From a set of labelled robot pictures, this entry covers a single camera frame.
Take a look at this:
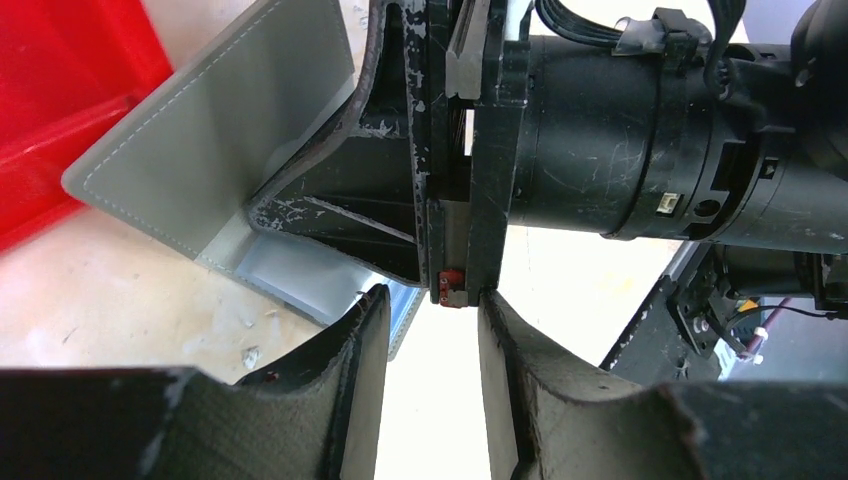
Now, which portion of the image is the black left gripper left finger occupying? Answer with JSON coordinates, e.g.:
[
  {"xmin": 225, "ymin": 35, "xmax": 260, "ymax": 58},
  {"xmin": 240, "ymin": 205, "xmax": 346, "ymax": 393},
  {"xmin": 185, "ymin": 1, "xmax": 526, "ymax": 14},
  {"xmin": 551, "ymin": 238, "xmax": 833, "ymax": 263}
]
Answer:
[{"xmin": 1, "ymin": 284, "xmax": 391, "ymax": 479}]

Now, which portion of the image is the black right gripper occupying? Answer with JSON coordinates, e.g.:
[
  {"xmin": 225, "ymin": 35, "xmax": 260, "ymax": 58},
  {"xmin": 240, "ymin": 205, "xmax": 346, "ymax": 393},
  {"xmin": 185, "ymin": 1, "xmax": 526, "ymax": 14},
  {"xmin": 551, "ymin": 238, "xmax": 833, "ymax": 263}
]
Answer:
[{"xmin": 397, "ymin": 1, "xmax": 789, "ymax": 305}]

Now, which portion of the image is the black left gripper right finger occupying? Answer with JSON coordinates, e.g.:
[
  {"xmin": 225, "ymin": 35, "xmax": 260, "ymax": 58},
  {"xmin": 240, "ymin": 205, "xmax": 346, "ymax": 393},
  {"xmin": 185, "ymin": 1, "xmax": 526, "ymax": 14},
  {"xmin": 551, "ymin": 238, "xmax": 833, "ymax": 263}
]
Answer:
[{"xmin": 478, "ymin": 291, "xmax": 847, "ymax": 479}]

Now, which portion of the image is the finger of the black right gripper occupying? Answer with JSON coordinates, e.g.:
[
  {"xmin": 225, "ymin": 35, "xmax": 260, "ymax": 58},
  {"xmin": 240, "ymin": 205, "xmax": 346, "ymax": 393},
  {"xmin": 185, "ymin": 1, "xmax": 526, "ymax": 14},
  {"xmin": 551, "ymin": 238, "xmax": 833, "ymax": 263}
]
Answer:
[{"xmin": 247, "ymin": 1, "xmax": 428, "ymax": 286}]

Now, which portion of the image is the grey card holder wallet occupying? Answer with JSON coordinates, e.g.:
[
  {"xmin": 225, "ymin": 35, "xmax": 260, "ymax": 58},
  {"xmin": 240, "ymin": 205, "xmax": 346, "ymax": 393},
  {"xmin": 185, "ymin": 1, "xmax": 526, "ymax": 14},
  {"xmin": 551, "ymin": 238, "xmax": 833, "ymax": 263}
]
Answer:
[{"xmin": 62, "ymin": 1, "xmax": 388, "ymax": 327}]

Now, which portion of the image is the red plastic bin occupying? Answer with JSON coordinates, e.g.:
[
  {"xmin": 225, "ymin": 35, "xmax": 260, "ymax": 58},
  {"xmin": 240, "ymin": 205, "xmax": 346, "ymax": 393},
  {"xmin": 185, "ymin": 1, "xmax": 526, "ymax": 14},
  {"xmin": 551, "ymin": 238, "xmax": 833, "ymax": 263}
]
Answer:
[{"xmin": 1, "ymin": 1, "xmax": 172, "ymax": 250}]

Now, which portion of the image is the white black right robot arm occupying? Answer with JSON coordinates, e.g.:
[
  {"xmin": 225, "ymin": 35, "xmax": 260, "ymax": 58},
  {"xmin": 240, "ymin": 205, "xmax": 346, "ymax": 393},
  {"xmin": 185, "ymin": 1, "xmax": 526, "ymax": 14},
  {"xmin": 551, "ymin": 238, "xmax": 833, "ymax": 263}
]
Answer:
[{"xmin": 247, "ymin": 1, "xmax": 847, "ymax": 348}]

